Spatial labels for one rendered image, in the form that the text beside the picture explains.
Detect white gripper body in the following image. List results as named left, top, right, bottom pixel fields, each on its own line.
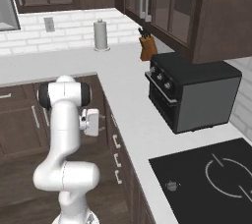
left=85, top=108, right=100, bottom=138

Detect dark wood drawer stack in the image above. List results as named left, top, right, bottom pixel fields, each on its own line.
left=103, top=93, right=157, bottom=224

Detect dark wood drawer front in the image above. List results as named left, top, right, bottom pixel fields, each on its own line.
left=0, top=84, right=37, bottom=105

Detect white paper towel roll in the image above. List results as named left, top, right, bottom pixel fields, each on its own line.
left=93, top=18, right=111, bottom=52

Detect brown wooden knife block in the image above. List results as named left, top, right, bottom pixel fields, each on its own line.
left=138, top=27, right=158, bottom=62

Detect small grey hob knob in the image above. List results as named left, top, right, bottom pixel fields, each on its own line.
left=165, top=180, right=178, bottom=193

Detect black toaster oven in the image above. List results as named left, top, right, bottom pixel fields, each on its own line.
left=144, top=52, right=243, bottom=135

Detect black induction hob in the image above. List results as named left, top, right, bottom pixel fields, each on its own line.
left=148, top=137, right=252, bottom=224

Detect grey range hood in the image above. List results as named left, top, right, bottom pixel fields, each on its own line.
left=0, top=0, right=22, bottom=32

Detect dark glass-door upper cupboards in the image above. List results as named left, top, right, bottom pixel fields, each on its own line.
left=113, top=0, right=252, bottom=65

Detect white drawer handle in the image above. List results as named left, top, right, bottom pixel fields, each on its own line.
left=111, top=134, right=122, bottom=149
left=113, top=152, right=123, bottom=169
left=114, top=169, right=124, bottom=186

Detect silver cupboard door handle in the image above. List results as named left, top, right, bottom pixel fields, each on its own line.
left=41, top=107, right=50, bottom=128
left=31, top=105, right=41, bottom=130

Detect grey wall outlet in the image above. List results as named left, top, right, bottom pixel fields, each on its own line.
left=43, top=16, right=56, bottom=33

